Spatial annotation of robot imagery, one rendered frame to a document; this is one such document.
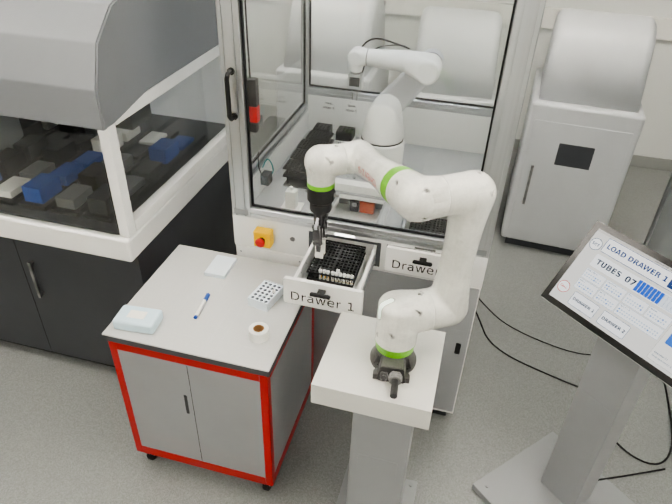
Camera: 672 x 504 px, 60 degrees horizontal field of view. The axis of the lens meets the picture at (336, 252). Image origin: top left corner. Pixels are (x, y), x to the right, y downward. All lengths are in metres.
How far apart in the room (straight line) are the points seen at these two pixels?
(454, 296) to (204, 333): 0.89
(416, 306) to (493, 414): 1.31
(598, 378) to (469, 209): 0.91
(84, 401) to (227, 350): 1.17
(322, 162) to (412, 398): 0.77
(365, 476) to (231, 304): 0.79
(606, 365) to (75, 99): 1.99
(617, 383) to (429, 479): 0.92
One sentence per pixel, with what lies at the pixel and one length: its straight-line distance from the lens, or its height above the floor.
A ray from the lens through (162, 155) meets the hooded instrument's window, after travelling 2.56.
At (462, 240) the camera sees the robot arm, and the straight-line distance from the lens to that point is 1.65.
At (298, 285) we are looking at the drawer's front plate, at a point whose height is 0.91.
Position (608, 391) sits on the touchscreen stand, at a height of 0.69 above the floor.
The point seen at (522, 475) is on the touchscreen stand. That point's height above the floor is 0.04.
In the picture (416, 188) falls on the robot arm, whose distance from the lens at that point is 1.50.
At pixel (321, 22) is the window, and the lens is 2.00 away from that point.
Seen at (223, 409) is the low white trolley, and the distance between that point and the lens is 2.23.
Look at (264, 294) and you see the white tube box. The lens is 2.21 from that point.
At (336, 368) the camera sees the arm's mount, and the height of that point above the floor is 0.84.
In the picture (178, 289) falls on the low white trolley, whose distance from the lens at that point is 2.33.
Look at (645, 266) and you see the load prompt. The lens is 2.02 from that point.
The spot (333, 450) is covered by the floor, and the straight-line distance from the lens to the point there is 2.71.
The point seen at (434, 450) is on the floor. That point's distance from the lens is 2.76.
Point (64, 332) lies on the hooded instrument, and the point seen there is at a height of 0.23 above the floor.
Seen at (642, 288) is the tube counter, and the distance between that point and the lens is 2.01.
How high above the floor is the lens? 2.19
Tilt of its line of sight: 35 degrees down
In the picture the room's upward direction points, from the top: 2 degrees clockwise
